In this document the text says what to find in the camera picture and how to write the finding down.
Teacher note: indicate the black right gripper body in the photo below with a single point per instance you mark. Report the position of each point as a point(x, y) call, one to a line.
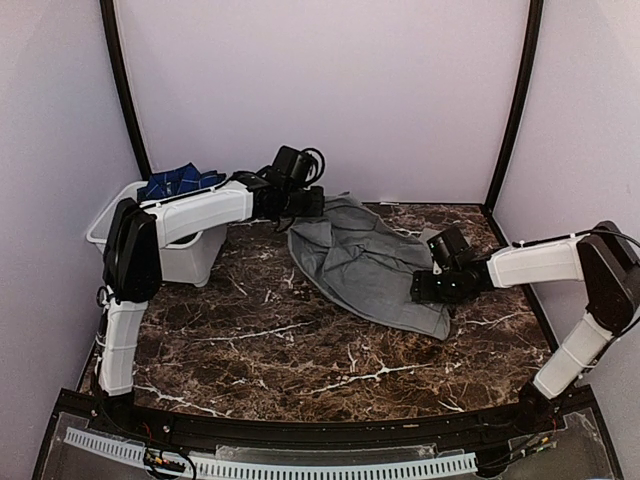
point(445, 291)

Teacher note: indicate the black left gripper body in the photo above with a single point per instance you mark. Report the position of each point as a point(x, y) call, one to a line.
point(307, 208)

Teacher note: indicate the grey long sleeve shirt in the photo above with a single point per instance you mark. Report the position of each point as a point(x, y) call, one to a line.
point(366, 267)

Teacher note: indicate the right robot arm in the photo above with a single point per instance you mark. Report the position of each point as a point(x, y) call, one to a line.
point(602, 258)

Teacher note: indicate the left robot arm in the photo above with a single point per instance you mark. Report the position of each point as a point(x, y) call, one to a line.
point(132, 261)

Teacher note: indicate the blue plaid shirt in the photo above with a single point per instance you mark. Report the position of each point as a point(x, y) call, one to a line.
point(183, 180)

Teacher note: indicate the white plastic bin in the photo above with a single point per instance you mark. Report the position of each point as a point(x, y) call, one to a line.
point(188, 261)

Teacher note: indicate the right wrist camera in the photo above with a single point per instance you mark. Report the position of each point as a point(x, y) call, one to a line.
point(450, 250)

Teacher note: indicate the right black frame post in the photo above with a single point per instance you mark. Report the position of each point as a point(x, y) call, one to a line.
point(526, 65)

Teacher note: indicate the black frame post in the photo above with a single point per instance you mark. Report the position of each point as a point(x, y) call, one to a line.
point(526, 65)
point(119, 73)

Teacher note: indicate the left black frame post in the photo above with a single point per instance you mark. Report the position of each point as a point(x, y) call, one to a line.
point(119, 73)

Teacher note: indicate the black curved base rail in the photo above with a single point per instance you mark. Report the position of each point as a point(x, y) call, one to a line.
point(481, 429)

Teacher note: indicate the white slotted cable duct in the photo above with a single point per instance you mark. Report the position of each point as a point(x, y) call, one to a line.
point(202, 467)

